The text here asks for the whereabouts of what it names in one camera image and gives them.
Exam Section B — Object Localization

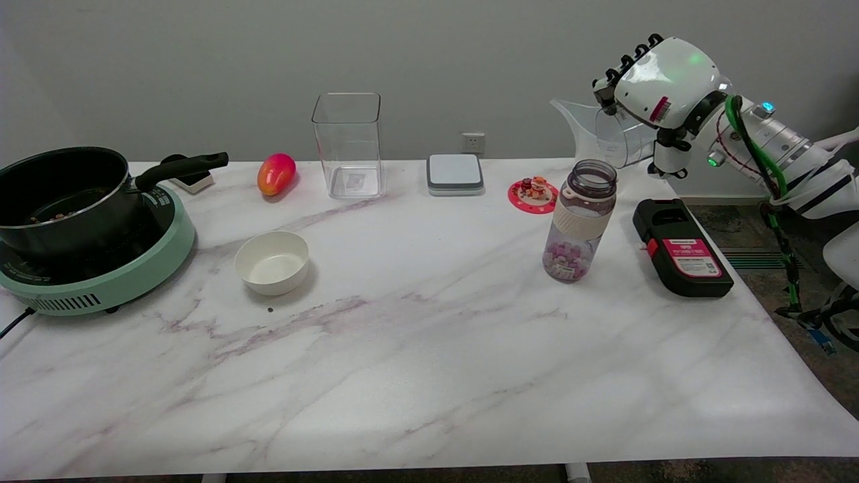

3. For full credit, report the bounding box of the green black robot cable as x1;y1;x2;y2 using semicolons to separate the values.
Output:
715;94;840;356

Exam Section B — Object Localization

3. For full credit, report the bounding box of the red coaster with figurine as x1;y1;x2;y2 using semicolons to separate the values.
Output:
507;176;559;215

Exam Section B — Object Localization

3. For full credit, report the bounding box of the clear square storage container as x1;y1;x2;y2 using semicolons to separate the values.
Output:
311;93;386;200

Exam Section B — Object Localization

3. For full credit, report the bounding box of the grey white square lid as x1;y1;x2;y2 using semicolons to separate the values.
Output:
426;154;485;197

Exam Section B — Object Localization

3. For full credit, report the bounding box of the clear plastic cup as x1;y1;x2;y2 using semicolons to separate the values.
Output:
594;107;658;168

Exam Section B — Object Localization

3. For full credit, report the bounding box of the white black power plug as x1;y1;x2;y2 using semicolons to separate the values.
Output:
160;154;215;195

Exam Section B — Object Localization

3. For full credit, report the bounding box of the black box with red label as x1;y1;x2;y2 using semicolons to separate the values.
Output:
633;198;734;299

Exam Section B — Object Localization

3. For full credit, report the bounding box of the clear water bottle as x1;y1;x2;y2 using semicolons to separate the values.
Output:
542;159;617;283

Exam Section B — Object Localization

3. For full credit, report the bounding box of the white tube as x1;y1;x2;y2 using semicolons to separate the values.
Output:
815;126;859;152

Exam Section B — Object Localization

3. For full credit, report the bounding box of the red orange toy mango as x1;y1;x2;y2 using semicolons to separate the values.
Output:
257;153;297;197

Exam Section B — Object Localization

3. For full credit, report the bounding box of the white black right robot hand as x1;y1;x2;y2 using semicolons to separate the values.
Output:
591;32;732;180

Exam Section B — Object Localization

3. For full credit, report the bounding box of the white round bowl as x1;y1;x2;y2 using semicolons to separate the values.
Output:
234;231;310;297

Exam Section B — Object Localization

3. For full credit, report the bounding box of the floor vent grille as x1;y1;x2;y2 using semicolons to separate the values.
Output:
721;248;806;271

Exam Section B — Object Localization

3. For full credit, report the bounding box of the black saucepan with handle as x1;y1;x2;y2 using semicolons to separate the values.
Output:
0;146;230;259

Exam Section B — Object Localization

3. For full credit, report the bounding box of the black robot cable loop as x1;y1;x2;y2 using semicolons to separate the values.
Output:
775;282;859;353

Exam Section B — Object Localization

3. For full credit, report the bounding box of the mint green induction cooker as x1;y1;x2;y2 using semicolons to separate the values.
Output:
0;182;197;317

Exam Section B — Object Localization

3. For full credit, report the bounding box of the clear plastic measuring jug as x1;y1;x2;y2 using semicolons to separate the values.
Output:
550;99;672;185

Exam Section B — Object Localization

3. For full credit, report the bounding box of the black power cord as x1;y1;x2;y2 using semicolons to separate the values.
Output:
0;307;34;339

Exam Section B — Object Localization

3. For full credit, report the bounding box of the pink white candy pile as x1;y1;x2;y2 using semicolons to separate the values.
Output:
547;241;595;269
545;260;591;281

